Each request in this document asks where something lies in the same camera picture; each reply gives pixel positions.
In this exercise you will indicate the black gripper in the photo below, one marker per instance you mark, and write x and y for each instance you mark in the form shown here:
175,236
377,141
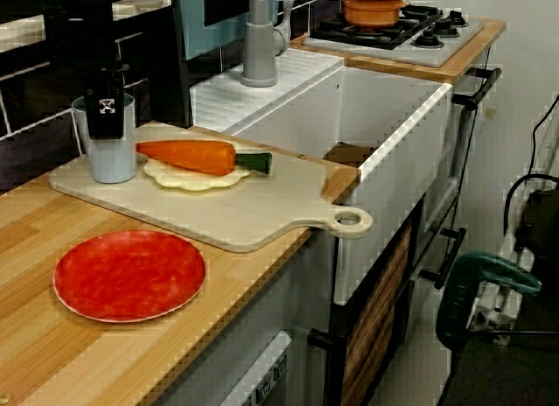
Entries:
87,30

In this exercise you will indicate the orange toy carrot green stem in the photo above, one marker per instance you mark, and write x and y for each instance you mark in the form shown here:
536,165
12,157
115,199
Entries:
192,157

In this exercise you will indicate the cream flower-shaped plate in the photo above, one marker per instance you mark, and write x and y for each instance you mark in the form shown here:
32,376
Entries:
192,183

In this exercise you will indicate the light blue plastic cup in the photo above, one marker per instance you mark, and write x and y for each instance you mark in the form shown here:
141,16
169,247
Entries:
111,161

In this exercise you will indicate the red round plate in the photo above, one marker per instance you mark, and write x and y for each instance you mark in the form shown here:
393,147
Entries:
129,277

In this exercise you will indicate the grey toy faucet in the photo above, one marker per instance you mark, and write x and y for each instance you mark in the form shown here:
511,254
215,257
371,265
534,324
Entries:
258,52

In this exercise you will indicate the orange toy pot with lid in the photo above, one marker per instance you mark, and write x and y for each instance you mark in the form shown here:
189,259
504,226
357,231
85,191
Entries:
371,11

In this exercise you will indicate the black and grey toy stove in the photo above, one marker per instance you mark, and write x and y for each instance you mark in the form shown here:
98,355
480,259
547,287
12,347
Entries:
384,46

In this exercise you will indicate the white toy sink basin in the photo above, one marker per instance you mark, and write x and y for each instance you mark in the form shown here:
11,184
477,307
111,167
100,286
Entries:
393,183

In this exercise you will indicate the grey toy dishwasher door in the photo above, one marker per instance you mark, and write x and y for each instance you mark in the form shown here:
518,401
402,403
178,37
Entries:
262,371

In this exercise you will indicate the black stove knob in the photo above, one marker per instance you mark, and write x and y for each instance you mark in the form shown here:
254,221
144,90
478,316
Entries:
457,18
444,28
428,40

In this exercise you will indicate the wood-look cabinet door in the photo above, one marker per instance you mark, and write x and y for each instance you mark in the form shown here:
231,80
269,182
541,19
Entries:
375,318

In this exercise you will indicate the green clamp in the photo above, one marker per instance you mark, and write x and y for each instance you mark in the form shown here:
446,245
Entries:
480,266

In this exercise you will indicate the black device box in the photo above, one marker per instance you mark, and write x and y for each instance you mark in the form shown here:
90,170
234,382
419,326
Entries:
541,218

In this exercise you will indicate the black upright post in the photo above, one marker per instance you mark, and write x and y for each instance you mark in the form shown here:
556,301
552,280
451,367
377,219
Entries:
178,52

